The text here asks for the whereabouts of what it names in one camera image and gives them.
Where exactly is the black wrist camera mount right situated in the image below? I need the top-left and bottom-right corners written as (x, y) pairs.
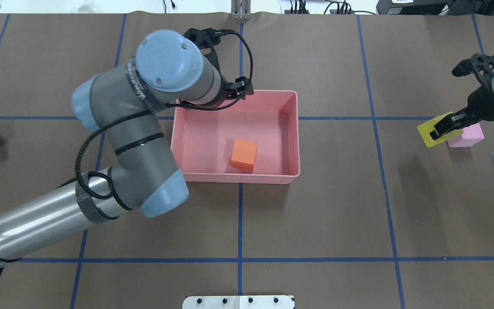
top-left (451, 54), bottom-right (494, 78)

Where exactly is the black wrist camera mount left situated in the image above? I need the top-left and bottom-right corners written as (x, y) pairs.
top-left (184, 28), bottom-right (227, 50)

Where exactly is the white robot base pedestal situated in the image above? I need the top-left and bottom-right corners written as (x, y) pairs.
top-left (182, 295), bottom-right (296, 309)

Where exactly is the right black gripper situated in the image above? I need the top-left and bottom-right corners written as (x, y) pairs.
top-left (429, 88), bottom-right (494, 141)

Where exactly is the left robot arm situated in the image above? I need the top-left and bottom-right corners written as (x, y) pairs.
top-left (0, 29), bottom-right (254, 269)

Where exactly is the pink foam block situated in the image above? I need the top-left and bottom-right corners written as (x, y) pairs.
top-left (447, 123), bottom-right (485, 148)

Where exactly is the yellow foam block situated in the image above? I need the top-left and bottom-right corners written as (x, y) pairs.
top-left (417, 113), bottom-right (464, 148)

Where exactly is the orange foam block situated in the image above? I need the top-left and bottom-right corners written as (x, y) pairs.
top-left (230, 139), bottom-right (258, 173)

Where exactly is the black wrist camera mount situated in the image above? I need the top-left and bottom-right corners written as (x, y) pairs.
top-left (184, 28), bottom-right (227, 50)
top-left (451, 54), bottom-right (494, 78)

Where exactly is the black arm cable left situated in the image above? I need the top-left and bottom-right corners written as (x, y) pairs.
top-left (75, 29), bottom-right (254, 200)

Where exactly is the metal frame bracket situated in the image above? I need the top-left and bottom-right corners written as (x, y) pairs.
top-left (230, 0), bottom-right (252, 21)

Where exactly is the pink plastic bin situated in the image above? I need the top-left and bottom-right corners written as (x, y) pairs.
top-left (171, 90), bottom-right (300, 185)

